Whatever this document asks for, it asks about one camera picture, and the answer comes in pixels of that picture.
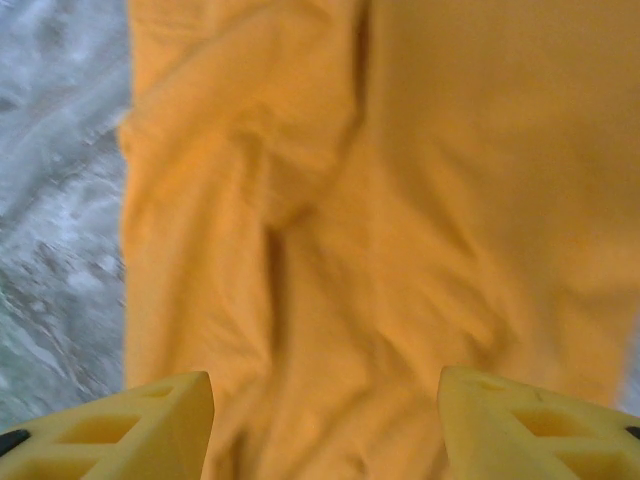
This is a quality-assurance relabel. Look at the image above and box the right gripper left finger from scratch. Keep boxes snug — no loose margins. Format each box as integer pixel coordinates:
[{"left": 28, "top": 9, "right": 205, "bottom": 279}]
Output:
[{"left": 0, "top": 370, "right": 216, "bottom": 480}]

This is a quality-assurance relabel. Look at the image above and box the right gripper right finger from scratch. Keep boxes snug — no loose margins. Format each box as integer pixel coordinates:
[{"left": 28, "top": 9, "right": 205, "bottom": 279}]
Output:
[{"left": 437, "top": 364, "right": 640, "bottom": 480}]

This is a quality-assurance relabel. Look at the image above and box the orange t-shirt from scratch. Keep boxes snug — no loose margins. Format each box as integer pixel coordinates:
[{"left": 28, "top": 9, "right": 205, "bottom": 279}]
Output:
[{"left": 117, "top": 0, "right": 640, "bottom": 480}]

